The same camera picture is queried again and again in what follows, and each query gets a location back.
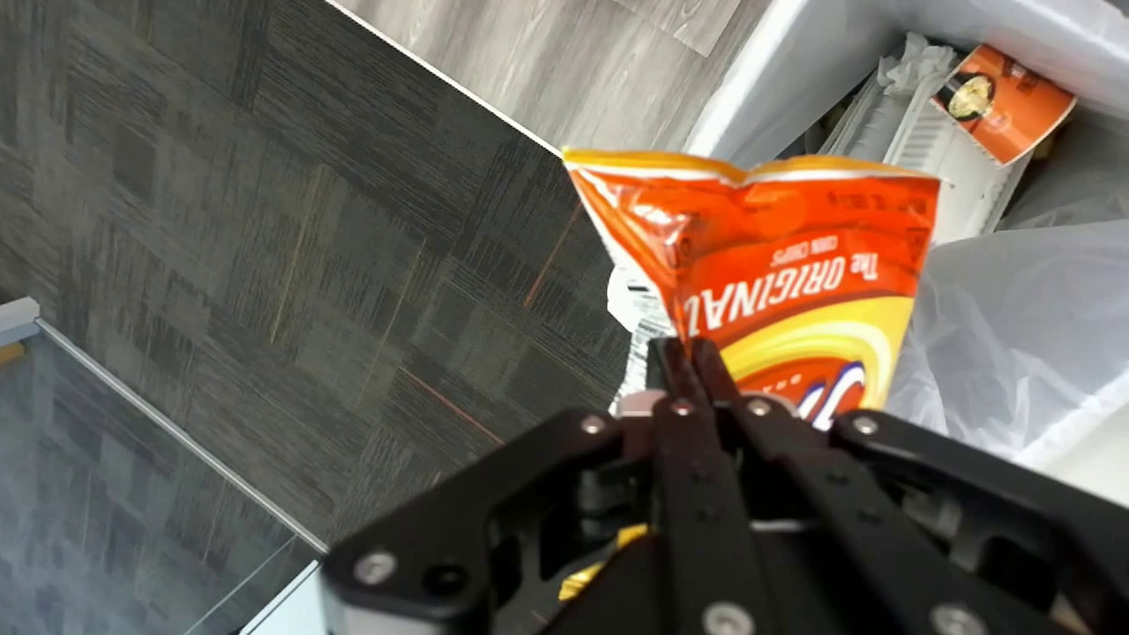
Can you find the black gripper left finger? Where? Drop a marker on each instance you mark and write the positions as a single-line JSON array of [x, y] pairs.
[[587, 507]]

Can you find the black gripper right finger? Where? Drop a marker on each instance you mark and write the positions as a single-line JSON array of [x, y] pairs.
[[894, 507]]

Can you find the orange yellow Fritos packet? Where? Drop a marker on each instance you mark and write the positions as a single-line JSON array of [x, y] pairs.
[[787, 258]]

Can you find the clear plastic bin liner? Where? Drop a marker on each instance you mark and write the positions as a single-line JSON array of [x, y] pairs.
[[1025, 319]]

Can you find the orange snack packet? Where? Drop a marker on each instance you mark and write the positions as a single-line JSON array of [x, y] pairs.
[[1006, 107]]

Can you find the white cardboard box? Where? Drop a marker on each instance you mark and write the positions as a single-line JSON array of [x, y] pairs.
[[941, 152]]

